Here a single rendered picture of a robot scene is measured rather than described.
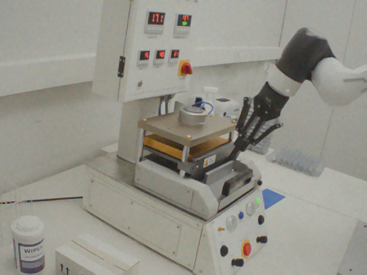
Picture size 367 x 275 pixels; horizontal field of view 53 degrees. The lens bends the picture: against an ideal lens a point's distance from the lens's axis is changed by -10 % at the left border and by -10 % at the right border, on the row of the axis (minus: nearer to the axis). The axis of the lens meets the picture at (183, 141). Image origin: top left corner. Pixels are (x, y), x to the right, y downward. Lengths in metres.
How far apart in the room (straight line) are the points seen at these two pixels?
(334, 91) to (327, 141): 2.63
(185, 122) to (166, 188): 0.20
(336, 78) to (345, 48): 2.50
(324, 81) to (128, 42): 0.52
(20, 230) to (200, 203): 0.46
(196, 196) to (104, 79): 0.42
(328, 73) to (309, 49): 0.08
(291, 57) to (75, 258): 0.71
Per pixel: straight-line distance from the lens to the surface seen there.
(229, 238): 1.13
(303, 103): 3.56
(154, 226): 1.15
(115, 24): 1.13
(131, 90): 1.14
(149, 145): 1.17
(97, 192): 1.27
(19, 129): 1.43
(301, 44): 0.98
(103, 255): 1.02
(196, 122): 1.15
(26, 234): 0.99
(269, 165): 2.01
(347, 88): 0.96
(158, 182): 1.10
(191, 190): 1.04
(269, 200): 1.65
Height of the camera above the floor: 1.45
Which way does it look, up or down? 20 degrees down
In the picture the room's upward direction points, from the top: 9 degrees clockwise
